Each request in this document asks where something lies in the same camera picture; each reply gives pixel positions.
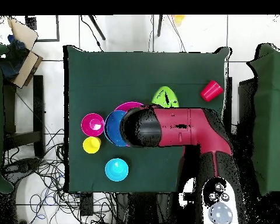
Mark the large magenta bowl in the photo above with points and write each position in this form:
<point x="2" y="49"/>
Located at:
<point x="128" y="106"/>

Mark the large blue bowl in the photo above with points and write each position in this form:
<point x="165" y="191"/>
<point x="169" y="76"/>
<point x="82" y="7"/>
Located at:
<point x="113" y="128"/>

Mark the green bowl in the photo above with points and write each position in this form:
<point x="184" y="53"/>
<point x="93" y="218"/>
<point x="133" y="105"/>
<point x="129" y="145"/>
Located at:
<point x="159" y="99"/>

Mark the small crimson bowl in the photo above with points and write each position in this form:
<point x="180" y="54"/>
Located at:
<point x="92" y="124"/>

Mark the small ribbed light blue bowl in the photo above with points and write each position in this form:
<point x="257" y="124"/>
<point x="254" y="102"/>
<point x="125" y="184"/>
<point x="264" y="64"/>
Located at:
<point x="116" y="169"/>

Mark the red cup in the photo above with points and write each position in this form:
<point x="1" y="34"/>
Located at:
<point x="211" y="91"/>

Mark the grey robot base foot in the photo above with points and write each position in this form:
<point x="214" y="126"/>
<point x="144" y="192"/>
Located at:
<point x="21" y="166"/>

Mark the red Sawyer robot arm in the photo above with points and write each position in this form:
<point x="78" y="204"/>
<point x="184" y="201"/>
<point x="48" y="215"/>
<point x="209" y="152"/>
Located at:
<point x="177" y="126"/>

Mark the yellow cup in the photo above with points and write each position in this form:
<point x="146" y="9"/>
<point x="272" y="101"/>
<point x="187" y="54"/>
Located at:
<point x="91" y="145"/>

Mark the dark green tablecloth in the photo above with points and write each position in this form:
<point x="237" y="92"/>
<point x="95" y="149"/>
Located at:
<point x="149" y="67"/>

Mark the black floor box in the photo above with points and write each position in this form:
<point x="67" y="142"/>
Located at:
<point x="86" y="205"/>

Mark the black tripod leg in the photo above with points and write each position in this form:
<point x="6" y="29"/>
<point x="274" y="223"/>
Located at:
<point x="96" y="26"/>
<point x="159" y="25"/>

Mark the yellow object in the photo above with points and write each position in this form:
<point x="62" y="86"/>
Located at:
<point x="178" y="18"/>

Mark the cardboard box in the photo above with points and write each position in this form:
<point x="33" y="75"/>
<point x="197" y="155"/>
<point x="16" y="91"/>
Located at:
<point x="25" y="67"/>

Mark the dark blue cloth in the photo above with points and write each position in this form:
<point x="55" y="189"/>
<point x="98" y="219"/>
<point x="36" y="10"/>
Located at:
<point x="14" y="58"/>

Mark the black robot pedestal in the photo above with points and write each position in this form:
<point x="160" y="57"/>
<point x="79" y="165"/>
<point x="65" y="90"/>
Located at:
<point x="142" y="210"/>

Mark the black stool frame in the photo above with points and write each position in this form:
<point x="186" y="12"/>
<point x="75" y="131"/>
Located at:
<point x="38" y="105"/>

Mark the black square frame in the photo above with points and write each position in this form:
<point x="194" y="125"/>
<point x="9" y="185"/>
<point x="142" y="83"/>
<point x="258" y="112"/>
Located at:
<point x="57" y="28"/>

